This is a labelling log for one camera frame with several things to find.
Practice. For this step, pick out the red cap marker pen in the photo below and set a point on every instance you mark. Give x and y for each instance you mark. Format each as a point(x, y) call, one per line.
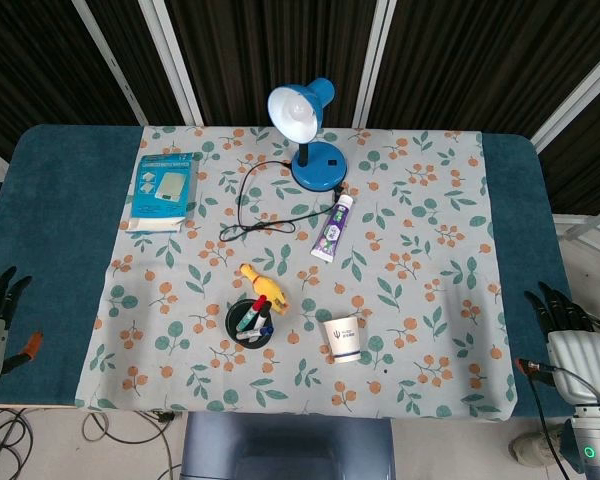
point(252, 311)

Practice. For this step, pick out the white metal frame rail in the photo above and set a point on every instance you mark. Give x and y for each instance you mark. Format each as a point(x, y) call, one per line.
point(587, 227)

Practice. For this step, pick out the floral patterned tablecloth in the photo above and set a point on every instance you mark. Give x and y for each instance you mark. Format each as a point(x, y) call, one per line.
point(405, 260)

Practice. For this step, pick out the blue kitchen scale box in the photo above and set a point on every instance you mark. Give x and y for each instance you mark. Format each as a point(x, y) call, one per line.
point(165, 187)

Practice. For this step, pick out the white partition post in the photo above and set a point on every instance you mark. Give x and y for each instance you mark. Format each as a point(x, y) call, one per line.
point(172, 62)
point(375, 62)
point(577, 97)
point(110, 62)

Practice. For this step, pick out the white paper cup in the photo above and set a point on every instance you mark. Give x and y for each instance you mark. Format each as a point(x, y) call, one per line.
point(343, 340)

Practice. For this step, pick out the blue desk lamp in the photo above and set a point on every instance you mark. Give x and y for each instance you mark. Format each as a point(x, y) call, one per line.
point(312, 165)

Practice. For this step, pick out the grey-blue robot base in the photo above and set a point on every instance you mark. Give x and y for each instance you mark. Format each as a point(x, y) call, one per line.
point(287, 447)

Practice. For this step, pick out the yellow rubber chicken toy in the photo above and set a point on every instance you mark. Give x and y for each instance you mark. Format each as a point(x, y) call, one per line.
point(266, 287)

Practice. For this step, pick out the grey shoe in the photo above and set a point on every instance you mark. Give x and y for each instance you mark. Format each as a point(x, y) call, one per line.
point(535, 449)

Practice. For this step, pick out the teal table cover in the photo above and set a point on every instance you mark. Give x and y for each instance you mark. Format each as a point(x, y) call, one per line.
point(55, 210)

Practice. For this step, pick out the black round pen holder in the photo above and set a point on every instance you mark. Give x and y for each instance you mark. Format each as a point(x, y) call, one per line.
point(235, 320)

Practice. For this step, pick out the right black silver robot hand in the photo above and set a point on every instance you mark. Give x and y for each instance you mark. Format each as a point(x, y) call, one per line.
point(577, 357)

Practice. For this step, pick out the purple white toothpaste tube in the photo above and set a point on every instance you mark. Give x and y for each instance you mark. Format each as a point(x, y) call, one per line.
point(332, 232)

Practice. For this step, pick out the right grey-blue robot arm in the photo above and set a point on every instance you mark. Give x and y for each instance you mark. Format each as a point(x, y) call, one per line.
point(592, 445)

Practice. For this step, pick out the white marker with black cap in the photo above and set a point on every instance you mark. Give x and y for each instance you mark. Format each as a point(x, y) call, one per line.
point(263, 314)

